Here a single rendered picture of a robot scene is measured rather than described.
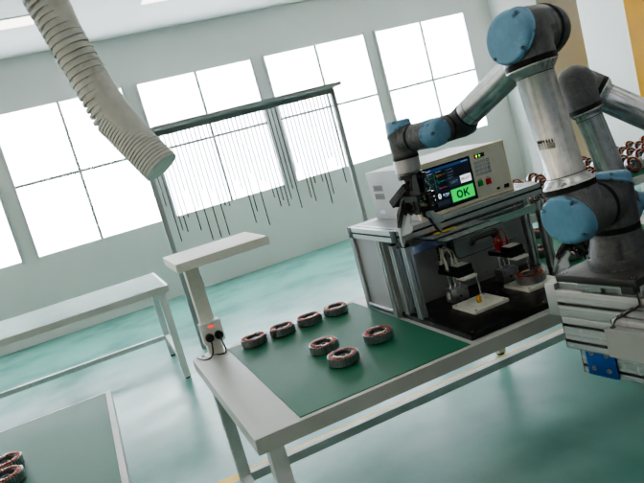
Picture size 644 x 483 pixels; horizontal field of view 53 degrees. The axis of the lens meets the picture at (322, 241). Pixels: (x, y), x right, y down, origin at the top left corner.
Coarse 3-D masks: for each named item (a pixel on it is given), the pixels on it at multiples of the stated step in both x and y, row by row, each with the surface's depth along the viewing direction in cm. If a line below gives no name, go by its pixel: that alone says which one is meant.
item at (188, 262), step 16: (224, 240) 271; (240, 240) 258; (256, 240) 248; (176, 256) 261; (192, 256) 248; (208, 256) 241; (224, 256) 244; (176, 272) 239; (192, 272) 267; (192, 288) 267; (208, 304) 270; (208, 320) 269; (208, 336) 263; (224, 336) 269; (208, 352) 275; (224, 352) 267
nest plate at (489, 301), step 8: (488, 296) 242; (496, 296) 239; (456, 304) 243; (464, 304) 240; (472, 304) 238; (480, 304) 235; (488, 304) 233; (496, 304) 232; (472, 312) 230; (480, 312) 230
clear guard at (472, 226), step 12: (444, 228) 243; (456, 228) 237; (468, 228) 231; (480, 228) 226; (492, 228) 225; (504, 228) 226; (432, 240) 228; (444, 240) 223; (456, 240) 221; (468, 240) 221; (480, 240) 221; (492, 240) 222; (504, 240) 222; (456, 252) 217; (468, 252) 217
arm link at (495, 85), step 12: (564, 12) 144; (564, 24) 144; (564, 36) 145; (492, 72) 165; (504, 72) 161; (480, 84) 168; (492, 84) 165; (504, 84) 163; (516, 84) 163; (468, 96) 173; (480, 96) 169; (492, 96) 167; (504, 96) 167; (456, 108) 177; (468, 108) 173; (480, 108) 171; (492, 108) 172; (456, 120) 177; (468, 120) 175; (480, 120) 176; (456, 132) 177; (468, 132) 181
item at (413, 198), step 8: (400, 176) 183; (408, 176) 181; (416, 176) 179; (424, 176) 181; (408, 184) 184; (416, 184) 180; (424, 184) 183; (408, 192) 185; (416, 192) 182; (424, 192) 181; (432, 192) 182; (408, 200) 183; (416, 200) 180; (424, 200) 183; (432, 200) 183; (408, 208) 185; (416, 208) 183; (424, 208) 182; (432, 208) 183
